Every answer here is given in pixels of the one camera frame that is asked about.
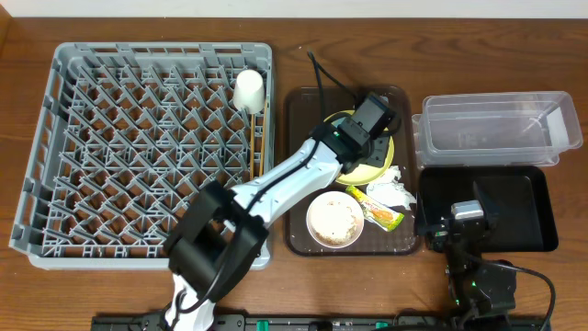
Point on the green yellow snack wrapper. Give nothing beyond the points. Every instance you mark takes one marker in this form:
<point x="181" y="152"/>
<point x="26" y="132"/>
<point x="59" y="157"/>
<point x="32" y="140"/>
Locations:
<point x="373" y="211"/>

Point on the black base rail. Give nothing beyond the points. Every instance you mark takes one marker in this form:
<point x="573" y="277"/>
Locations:
<point x="239" y="322"/>

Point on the grey plastic dishwasher rack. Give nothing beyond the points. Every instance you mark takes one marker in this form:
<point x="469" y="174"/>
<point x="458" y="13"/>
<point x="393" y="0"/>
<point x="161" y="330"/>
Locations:
<point x="128" y="135"/>

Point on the clear plastic bin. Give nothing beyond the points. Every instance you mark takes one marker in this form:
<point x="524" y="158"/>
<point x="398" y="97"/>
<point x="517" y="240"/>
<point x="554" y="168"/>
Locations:
<point x="496" y="129"/>

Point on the dark brown serving tray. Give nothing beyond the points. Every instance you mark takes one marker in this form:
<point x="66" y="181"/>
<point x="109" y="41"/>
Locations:
<point x="302" y="114"/>

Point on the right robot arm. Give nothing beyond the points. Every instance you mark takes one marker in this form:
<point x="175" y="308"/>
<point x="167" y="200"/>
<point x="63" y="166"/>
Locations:
<point x="483" y="291"/>

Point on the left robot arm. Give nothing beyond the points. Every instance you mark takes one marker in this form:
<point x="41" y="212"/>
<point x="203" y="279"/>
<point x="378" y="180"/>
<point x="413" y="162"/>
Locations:
<point x="218" y="238"/>

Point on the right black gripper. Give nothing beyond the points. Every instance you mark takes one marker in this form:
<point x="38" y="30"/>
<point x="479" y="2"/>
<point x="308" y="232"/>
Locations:
<point x="457" y="230"/>

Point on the yellow plate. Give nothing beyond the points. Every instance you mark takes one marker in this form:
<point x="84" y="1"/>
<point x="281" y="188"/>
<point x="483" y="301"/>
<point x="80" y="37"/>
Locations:
<point x="364" y="173"/>

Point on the crumpled white tissue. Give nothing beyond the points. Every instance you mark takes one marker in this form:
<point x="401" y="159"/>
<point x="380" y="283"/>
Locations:
<point x="389" y="191"/>

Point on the white cup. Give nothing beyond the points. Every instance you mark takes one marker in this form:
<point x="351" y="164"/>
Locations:
<point x="249" y="92"/>

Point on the white bowl with food residue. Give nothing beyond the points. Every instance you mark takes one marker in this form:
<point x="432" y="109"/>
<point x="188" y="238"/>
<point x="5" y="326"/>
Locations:
<point x="335" y="220"/>

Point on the wooden chopstick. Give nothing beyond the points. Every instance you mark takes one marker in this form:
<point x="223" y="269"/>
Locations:
<point x="263" y="141"/>
<point x="252" y="148"/>

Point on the black plastic bin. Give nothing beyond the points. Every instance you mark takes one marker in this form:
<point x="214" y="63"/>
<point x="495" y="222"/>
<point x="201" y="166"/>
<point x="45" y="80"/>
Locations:
<point x="526" y="221"/>

